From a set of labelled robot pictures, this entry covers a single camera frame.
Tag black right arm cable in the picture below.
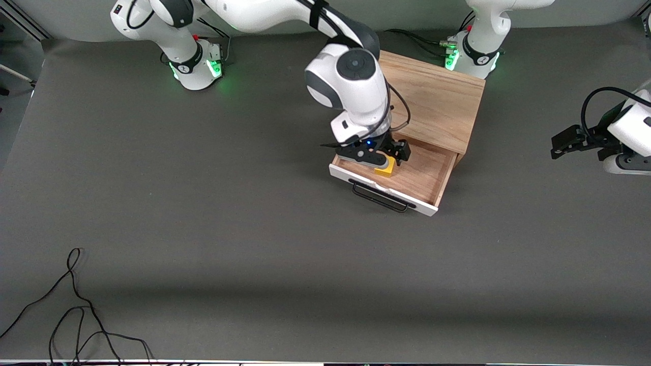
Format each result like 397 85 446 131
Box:
126 0 411 134

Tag black base cables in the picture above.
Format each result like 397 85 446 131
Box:
386 10 476 57
162 8 232 66

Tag black drawer handle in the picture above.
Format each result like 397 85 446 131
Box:
348 179 417 214

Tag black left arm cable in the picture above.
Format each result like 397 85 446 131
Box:
581 86 651 149

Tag wooden drawer cabinet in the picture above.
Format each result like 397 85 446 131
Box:
376 49 486 167

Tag black right base cables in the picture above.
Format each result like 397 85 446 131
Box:
162 8 232 66

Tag yellow block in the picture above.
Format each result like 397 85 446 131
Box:
374 155 397 178

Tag black left base cables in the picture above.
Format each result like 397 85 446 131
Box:
386 10 476 57

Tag thin black loose cable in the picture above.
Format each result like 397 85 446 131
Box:
48 305 123 365
0 248 156 364

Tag aluminium frame bar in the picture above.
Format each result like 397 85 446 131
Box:
0 9 51 41

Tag thin white bar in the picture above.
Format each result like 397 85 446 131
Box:
0 64 37 88

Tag white-fronted wooden drawer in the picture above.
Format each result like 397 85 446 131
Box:
329 137 459 217

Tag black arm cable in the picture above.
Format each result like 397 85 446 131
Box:
126 0 411 134
581 86 651 149

